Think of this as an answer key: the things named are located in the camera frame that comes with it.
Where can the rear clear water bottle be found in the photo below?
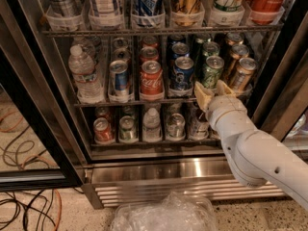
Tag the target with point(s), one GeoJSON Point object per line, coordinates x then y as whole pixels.
{"type": "Point", "coordinates": [92, 46]}

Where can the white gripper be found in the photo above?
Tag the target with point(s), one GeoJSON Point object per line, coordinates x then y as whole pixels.
{"type": "Point", "coordinates": [223, 108]}

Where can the bottom shelf tea bottle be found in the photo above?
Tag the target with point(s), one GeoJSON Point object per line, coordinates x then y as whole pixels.
{"type": "Point", "coordinates": [198, 124]}

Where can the top wire shelf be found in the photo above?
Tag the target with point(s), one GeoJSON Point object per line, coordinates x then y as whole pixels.
{"type": "Point", "coordinates": [161, 31]}

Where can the middle wire shelf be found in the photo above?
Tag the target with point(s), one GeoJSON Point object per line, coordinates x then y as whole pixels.
{"type": "Point", "coordinates": [138, 102]}

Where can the open glass fridge door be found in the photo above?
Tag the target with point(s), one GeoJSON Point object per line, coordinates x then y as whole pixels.
{"type": "Point", "coordinates": [34, 74]}

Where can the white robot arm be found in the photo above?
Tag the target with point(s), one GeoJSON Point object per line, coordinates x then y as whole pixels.
{"type": "Point", "coordinates": [254, 156]}

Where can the red cola can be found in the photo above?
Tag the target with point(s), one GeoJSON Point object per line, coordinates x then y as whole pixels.
{"type": "Point", "coordinates": [149, 41]}
{"type": "Point", "coordinates": [148, 53]}
{"type": "Point", "coordinates": [151, 78]}

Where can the front silver blue can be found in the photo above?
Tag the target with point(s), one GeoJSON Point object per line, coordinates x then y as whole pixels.
{"type": "Point", "coordinates": [120, 77]}

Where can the front gold can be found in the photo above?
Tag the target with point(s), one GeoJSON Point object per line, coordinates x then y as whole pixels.
{"type": "Point", "coordinates": [242, 73]}

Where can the clear plastic wrap bundle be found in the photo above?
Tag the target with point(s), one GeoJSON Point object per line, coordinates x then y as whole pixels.
{"type": "Point", "coordinates": [176, 212]}

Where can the bottom shelf green can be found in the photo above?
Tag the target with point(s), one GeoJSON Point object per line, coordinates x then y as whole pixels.
{"type": "Point", "coordinates": [127, 129]}

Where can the top shelf white tall can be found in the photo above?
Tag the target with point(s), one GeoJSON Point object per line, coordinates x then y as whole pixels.
{"type": "Point", "coordinates": [104, 0]}

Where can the blue pepsi can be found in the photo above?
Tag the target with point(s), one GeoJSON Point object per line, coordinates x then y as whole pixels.
{"type": "Point", "coordinates": [182, 74]}
{"type": "Point", "coordinates": [172, 39]}
{"type": "Point", "coordinates": [179, 49]}

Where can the front red cola can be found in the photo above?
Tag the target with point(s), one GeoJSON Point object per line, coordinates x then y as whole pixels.
{"type": "Point", "coordinates": [151, 78]}

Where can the clear water bottle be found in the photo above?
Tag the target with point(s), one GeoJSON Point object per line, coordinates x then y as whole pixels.
{"type": "Point", "coordinates": [92, 46]}
{"type": "Point", "coordinates": [85, 75]}

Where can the bottom shelf red can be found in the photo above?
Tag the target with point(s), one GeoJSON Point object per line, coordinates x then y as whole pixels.
{"type": "Point", "coordinates": [102, 130]}

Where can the stainless steel fridge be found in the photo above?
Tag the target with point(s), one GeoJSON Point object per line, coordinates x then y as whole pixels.
{"type": "Point", "coordinates": [147, 172]}

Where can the green soda can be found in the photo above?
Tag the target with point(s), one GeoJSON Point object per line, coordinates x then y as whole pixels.
{"type": "Point", "coordinates": [210, 48]}
{"type": "Point", "coordinates": [197, 44]}
{"type": "Point", "coordinates": [211, 71]}

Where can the bottom shelf silver can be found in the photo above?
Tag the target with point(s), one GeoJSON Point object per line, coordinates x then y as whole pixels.
{"type": "Point", "coordinates": [175, 126]}

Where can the bottom shelf water bottle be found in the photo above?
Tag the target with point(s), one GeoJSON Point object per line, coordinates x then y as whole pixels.
{"type": "Point", "coordinates": [151, 126]}

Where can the front clear water bottle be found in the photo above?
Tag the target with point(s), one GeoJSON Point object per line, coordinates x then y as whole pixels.
{"type": "Point", "coordinates": [85, 75]}

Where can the front blue pepsi can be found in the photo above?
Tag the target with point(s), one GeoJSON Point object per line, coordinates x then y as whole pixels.
{"type": "Point", "coordinates": [182, 74]}

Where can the wire shelf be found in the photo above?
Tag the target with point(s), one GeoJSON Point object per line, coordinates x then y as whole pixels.
{"type": "Point", "coordinates": [161, 31]}
{"type": "Point", "coordinates": [138, 102]}

